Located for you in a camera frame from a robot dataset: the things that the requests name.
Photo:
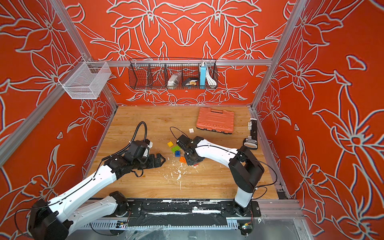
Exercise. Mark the black wire wall basket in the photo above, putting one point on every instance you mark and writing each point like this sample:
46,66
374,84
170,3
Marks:
149,74

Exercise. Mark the silver packet in basket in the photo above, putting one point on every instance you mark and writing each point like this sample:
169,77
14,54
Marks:
174,81

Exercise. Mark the orange plastic tool case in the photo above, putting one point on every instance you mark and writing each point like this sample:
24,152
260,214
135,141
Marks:
220,121

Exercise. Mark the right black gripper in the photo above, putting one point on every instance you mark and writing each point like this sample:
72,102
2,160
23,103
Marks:
188,162

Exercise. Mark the orange long lego brick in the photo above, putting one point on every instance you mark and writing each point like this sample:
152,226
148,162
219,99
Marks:
183,160

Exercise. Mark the black handheld scraper tool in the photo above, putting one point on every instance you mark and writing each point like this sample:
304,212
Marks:
251,141

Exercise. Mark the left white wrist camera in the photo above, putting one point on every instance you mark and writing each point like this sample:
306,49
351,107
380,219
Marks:
148,148

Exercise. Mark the lime green lego brick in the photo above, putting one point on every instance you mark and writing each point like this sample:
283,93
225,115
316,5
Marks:
175,148

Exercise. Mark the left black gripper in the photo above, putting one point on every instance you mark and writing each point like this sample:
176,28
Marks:
153,164

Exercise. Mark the light blue box in basket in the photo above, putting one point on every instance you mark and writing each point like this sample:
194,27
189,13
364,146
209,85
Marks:
203,76

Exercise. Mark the clear plastic wall bin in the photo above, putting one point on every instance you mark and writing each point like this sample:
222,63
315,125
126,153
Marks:
86,80

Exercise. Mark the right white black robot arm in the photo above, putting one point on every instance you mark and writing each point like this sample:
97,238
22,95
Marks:
245,168

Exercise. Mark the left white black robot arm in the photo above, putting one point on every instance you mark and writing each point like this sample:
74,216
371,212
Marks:
62,215

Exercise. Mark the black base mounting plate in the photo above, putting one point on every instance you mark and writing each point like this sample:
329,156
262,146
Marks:
189,213

